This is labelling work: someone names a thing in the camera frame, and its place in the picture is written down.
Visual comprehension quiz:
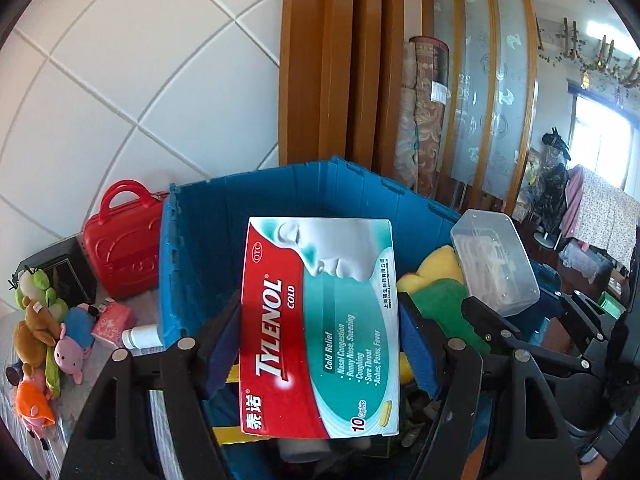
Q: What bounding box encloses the plastic-wrapped rolled carpet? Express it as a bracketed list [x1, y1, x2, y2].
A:
[395, 42, 418, 191]

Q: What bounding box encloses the frosted glass door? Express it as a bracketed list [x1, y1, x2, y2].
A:
[432, 0, 538, 211]

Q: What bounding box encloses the yellow and green duck plush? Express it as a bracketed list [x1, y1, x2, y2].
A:
[397, 245, 493, 386]

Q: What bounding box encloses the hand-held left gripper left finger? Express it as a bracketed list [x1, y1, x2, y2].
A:
[59, 287, 243, 480]

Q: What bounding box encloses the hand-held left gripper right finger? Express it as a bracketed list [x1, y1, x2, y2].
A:
[397, 291, 583, 480]

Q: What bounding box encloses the red and teal medicine box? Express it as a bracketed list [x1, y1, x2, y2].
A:
[238, 216, 401, 440]

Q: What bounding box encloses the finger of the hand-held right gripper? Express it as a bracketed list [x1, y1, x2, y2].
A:
[559, 291, 626, 356]
[461, 296, 593, 376]

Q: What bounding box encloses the floral cloth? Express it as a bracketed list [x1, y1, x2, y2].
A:
[565, 165, 640, 266]

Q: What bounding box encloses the blue plastic crate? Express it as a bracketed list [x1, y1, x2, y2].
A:
[159, 156, 576, 480]

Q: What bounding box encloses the white bottle with yellow label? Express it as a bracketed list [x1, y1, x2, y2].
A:
[121, 325, 165, 350]

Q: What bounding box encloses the clear plastic box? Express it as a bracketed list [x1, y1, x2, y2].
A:
[449, 209, 541, 317]

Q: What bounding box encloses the wall vine decoration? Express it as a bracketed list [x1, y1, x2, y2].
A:
[537, 17, 640, 103]

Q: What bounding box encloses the window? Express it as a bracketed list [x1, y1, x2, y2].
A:
[570, 90, 640, 196]

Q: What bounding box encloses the wooden door frame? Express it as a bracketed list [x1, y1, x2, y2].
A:
[277, 0, 441, 191]

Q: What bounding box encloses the small pink pig plush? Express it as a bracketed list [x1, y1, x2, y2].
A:
[54, 325, 91, 385]

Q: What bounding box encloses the orange pig plush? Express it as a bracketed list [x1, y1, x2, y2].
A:
[14, 365, 57, 441]

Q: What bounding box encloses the green frog plush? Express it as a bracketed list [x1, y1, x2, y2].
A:
[9, 266, 70, 323]

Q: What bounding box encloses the red hard-shell suitcase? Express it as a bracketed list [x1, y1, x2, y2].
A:
[82, 179, 171, 301]

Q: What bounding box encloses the green pod plush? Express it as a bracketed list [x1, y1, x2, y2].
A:
[45, 347, 62, 398]

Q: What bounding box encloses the brown bear plush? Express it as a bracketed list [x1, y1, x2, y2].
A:
[13, 301, 63, 363]

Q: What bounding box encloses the patterned rolled carpet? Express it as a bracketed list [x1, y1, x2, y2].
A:
[412, 36, 451, 198]

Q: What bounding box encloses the dark hanging garment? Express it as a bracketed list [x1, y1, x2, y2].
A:
[532, 127, 571, 236]

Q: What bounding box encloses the blue plush toy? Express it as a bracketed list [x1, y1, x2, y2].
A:
[64, 306, 96, 351]

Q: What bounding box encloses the pink tissue box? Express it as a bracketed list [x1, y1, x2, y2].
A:
[91, 300, 138, 348]

